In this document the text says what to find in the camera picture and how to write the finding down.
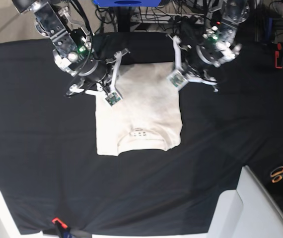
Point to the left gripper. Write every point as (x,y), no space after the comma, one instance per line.
(194,67)

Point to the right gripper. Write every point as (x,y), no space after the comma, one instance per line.
(96,73)

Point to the cream white T-shirt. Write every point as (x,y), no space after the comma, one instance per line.
(148,115)

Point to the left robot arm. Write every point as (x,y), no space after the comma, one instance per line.
(214,44)

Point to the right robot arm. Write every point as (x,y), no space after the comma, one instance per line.
(74,50)

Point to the blue plastic box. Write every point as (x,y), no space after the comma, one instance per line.
(127,3)

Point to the red black clamp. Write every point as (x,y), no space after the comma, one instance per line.
(279,56)

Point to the white power strip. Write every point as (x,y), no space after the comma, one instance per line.
(164,18)

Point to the black table cloth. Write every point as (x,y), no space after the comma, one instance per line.
(49,166)

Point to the red clip at table edge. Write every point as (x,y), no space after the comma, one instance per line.
(59,222)

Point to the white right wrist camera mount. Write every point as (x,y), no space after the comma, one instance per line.
(111,97)

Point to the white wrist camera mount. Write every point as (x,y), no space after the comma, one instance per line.
(111,97)
(176,77)

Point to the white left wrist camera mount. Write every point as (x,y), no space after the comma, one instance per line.
(176,77)

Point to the orange handled scissors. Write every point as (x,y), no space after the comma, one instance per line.
(277,174)

